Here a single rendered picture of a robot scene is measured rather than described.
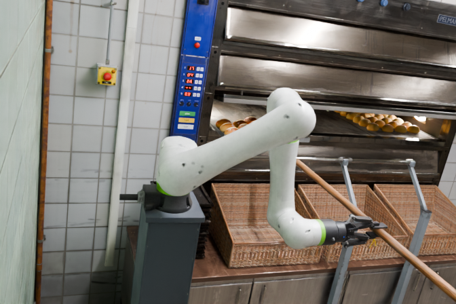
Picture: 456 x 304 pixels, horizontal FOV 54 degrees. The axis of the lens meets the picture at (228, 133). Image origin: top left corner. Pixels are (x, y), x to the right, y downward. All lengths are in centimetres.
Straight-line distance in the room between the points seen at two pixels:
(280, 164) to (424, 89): 189
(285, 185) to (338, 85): 136
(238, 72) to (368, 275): 142
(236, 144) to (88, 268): 173
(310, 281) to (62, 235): 142
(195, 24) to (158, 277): 131
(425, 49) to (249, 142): 206
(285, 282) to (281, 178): 110
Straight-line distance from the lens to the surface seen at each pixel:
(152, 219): 156
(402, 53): 310
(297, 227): 158
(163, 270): 169
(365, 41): 293
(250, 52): 257
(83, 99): 244
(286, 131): 136
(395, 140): 329
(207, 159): 136
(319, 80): 281
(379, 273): 295
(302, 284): 268
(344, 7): 282
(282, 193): 164
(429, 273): 166
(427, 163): 357
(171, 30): 242
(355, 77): 296
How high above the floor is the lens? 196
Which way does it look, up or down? 17 degrees down
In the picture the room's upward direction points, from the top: 10 degrees clockwise
